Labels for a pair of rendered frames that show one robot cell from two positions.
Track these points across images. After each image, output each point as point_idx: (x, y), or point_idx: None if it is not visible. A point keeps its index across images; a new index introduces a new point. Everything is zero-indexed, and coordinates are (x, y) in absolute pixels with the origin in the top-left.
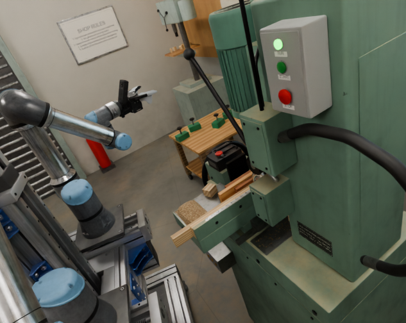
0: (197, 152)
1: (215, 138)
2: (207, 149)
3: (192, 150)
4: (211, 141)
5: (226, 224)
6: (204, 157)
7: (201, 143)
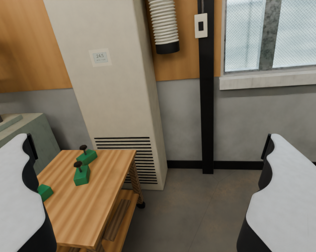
0: (90, 246)
1: (99, 201)
2: (102, 228)
3: (71, 246)
4: (98, 211)
5: None
6: (99, 246)
7: (79, 222)
